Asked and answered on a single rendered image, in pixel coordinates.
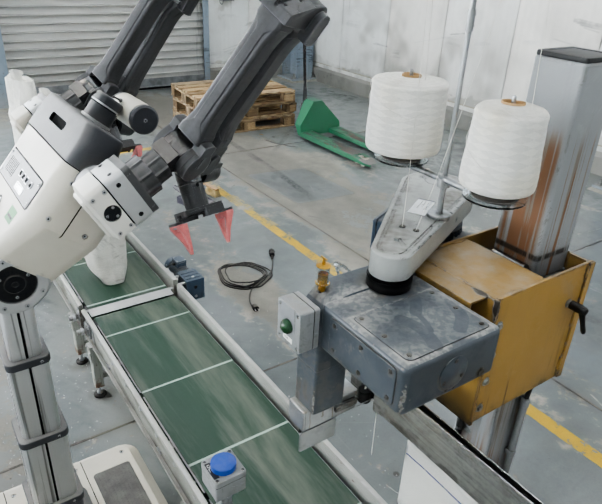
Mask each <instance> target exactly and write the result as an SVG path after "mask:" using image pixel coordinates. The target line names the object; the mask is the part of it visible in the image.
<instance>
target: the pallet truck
mask: <svg viewBox="0 0 602 504"><path fill-rule="evenodd" d="M302 44H303V43H302ZM295 125H296V129H297V133H298V135H299V136H301V137H303V138H305V139H307V140H309V141H312V142H314V143H316V144H318V145H320V146H322V147H324V148H326V149H329V150H331V151H333V152H335V153H337V154H339V155H342V156H344V157H346V158H348V159H350V160H352V161H355V163H356V164H360V165H361V166H362V167H364V166H367V167H371V165H374V164H377V163H376V161H375V160H374V159H373V158H372V157H370V156H368V155H366V154H365V153H362V152H360V151H358V150H356V149H353V148H351V147H349V146H346V145H344V144H342V143H340V142H338V141H335V140H333V139H331V138H328V137H326V136H324V135H322V134H321V133H327V132H329V133H331V134H334V135H336V136H338V137H340V138H343V139H345V140H347V141H350V142H352V143H354V144H356V145H359V146H361V147H364V148H366V149H368V148H367V146H366V143H365V138H366V137H364V136H362V135H359V134H357V133H354V132H352V131H349V130H347V129H345V128H342V127H340V125H339V120H338V119H337V117H336V116H335V115H334V114H333V113H332V112H331V110H330V109H329V108H328V107H327V106H326V104H325V103H324V102H323V101H322V100H319V99H317V98H314V97H310V98H307V87H306V46H305V45H304V44H303V103H301V108H300V113H299V115H298V118H297V120H296V123H295ZM368 150H369V149H368ZM357 155H358V156H357Z"/></svg>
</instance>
